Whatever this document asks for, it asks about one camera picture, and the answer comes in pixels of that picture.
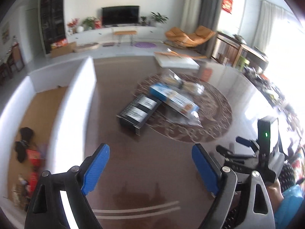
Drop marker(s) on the red flowers white vase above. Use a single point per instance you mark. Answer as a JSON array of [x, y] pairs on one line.
[[74, 27]]

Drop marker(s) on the wooden stool hairpin legs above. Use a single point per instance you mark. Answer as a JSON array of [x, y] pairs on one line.
[[120, 35]]

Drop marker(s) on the person's right hand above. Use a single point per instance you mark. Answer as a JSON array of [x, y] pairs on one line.
[[275, 195]]

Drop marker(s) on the purple round mat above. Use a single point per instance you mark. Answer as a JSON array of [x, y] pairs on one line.
[[145, 45]]

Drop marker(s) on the dining table with chairs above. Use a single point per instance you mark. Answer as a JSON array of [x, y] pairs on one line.
[[12, 61]]

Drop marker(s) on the cardboard box on floor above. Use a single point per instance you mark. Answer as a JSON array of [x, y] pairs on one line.
[[62, 47]]

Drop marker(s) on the black knit glove white trim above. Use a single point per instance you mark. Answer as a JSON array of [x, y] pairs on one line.
[[23, 144]]

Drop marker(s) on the black flat television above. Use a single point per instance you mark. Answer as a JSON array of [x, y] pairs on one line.
[[119, 15]]

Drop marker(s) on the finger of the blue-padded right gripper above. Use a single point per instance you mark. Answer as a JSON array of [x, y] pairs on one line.
[[230, 156], [248, 143]]

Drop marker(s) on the grey curtain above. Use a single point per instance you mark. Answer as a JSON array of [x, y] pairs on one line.
[[210, 14]]

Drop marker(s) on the white standing air conditioner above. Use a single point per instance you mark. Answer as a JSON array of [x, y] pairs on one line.
[[190, 16]]

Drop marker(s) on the cream tube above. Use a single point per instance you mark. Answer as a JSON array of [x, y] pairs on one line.
[[23, 191]]

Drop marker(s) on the white flat box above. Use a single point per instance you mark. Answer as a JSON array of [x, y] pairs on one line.
[[166, 60]]

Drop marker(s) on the black glass display cabinet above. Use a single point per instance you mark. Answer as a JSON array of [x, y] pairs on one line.
[[51, 22]]

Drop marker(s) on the green potted plant right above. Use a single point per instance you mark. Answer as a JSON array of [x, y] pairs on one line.
[[158, 19]]

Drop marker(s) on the orange lounge chair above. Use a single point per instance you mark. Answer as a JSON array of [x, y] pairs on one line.
[[180, 38]]

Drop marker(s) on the white tv cabinet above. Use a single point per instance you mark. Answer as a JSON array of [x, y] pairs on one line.
[[105, 35]]

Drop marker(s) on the blue white medicine box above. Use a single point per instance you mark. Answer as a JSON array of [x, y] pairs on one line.
[[175, 100]]

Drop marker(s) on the black rectangular box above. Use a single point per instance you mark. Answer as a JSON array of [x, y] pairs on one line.
[[135, 115]]

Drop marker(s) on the clear bag grey pad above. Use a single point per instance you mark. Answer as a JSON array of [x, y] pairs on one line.
[[173, 116]]

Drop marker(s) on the red wall decoration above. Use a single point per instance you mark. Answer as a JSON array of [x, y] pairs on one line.
[[227, 6]]

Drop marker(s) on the red foil packet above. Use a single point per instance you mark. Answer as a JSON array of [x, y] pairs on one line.
[[36, 159]]

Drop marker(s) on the white storage box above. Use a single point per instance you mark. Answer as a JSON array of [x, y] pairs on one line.
[[54, 102]]

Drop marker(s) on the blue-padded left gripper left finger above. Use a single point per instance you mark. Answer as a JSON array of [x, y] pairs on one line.
[[46, 209]]

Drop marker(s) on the green potted plant left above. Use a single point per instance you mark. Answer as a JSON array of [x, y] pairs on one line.
[[89, 23]]

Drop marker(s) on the wooden side desk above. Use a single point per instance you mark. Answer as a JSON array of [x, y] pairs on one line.
[[229, 50]]

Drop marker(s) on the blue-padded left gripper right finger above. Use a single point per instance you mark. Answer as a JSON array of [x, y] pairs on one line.
[[254, 209]]

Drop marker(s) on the bagged wooden sticks bundle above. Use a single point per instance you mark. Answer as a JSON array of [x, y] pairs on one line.
[[172, 80]]

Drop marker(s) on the green potted plant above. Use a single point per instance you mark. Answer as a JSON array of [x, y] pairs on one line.
[[89, 23], [158, 19]]

